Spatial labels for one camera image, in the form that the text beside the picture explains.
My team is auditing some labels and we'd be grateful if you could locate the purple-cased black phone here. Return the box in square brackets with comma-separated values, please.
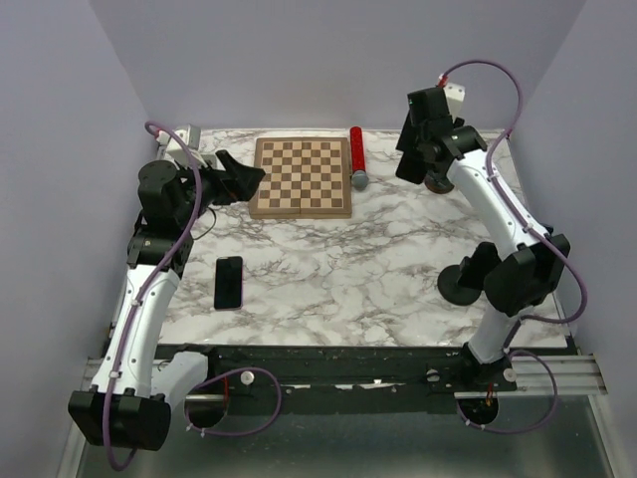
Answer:
[214, 256, 243, 311]

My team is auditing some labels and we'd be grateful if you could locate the red handled microphone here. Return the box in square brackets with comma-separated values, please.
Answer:
[349, 126, 369, 191]

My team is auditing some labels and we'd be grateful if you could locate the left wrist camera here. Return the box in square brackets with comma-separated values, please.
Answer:
[156, 123, 220, 170]

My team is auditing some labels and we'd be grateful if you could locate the black front mounting rail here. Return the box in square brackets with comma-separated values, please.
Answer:
[163, 343, 519, 417]

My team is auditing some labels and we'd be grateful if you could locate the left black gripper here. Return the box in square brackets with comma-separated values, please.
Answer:
[175, 149, 265, 227]

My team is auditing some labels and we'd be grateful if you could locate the left aluminium extrusion rail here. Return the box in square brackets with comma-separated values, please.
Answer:
[80, 358, 112, 393]

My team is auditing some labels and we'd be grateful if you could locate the brown round phone stand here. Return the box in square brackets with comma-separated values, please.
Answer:
[424, 171, 454, 194]

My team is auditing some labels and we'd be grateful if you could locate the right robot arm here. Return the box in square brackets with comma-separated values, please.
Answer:
[396, 86, 570, 392]

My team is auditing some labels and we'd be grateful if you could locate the wooden chessboard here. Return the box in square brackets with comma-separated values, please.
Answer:
[249, 137, 352, 219]

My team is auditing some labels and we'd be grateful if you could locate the black round phone stand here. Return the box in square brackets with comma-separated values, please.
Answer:
[437, 265, 482, 307]

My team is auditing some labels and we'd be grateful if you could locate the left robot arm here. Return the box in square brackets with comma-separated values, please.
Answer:
[68, 150, 266, 451]

